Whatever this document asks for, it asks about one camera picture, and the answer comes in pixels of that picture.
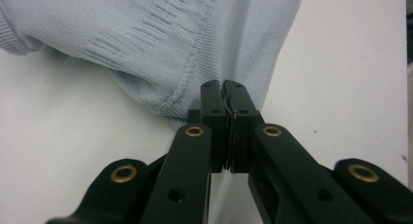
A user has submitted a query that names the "light grey knit tank top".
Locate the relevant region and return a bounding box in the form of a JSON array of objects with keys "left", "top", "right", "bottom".
[{"left": 0, "top": 0, "right": 303, "bottom": 130}]

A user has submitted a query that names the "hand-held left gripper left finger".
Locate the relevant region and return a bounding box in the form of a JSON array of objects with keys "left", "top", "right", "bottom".
[{"left": 187, "top": 80, "right": 228, "bottom": 173}]

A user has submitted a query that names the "white table mat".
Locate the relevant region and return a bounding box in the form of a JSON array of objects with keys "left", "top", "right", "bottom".
[{"left": 0, "top": 0, "right": 409, "bottom": 224}]

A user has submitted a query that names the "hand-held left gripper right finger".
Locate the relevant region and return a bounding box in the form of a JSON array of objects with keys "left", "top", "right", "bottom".
[{"left": 223, "top": 80, "right": 266, "bottom": 174}]

